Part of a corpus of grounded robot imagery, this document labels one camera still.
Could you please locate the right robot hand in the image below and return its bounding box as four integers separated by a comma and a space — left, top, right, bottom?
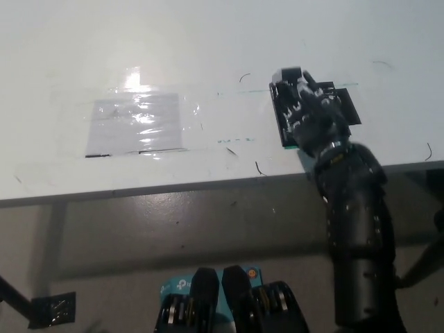
284, 70, 350, 160

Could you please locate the black desk stapler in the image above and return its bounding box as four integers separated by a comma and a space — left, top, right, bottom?
268, 67, 315, 151

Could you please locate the clear plastic film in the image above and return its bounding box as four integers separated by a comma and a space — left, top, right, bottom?
78, 65, 203, 161

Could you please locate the black slanted table leg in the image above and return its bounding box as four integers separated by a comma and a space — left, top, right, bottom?
397, 238, 444, 291
0, 274, 35, 315

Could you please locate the clear plastic sleeve with paper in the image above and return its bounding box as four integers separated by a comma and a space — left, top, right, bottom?
84, 92, 184, 159

